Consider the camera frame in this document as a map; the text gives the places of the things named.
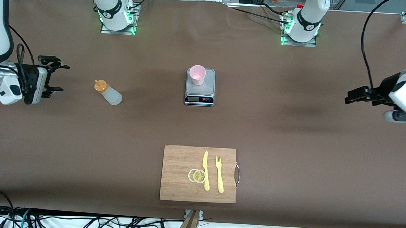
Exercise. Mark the metal post bracket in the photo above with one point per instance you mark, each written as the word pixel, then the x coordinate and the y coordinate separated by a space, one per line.
pixel 201 214

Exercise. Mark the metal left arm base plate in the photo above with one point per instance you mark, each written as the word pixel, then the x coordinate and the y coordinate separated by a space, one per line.
pixel 312 44

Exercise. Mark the silver digital kitchen scale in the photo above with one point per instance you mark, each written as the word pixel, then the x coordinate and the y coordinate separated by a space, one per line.
pixel 199 93

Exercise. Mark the brown table cover sheet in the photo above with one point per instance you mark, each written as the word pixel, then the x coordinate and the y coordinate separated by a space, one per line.
pixel 290 148

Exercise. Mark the wooden cutting board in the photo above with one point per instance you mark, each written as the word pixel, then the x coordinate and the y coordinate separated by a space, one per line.
pixel 178 161

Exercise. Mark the translucent sauce bottle orange cap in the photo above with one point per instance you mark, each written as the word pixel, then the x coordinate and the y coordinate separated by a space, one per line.
pixel 111 95

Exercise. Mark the yellow plastic knife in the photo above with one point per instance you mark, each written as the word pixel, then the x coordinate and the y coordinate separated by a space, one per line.
pixel 205 169

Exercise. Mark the yellow plastic fork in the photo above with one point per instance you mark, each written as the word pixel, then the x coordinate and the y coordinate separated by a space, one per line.
pixel 220 176

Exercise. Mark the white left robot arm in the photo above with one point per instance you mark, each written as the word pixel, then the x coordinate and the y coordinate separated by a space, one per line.
pixel 308 15

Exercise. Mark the lemon slice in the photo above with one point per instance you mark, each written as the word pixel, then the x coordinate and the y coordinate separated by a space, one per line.
pixel 199 176
pixel 190 175

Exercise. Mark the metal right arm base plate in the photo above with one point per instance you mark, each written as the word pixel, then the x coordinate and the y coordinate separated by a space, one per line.
pixel 105 30

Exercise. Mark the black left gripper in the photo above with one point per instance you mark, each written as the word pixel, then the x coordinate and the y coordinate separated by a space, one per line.
pixel 383 90

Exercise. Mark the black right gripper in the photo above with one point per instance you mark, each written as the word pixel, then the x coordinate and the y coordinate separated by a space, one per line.
pixel 49 75

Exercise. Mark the pink plastic cup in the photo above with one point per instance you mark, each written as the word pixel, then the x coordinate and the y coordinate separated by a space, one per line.
pixel 197 76

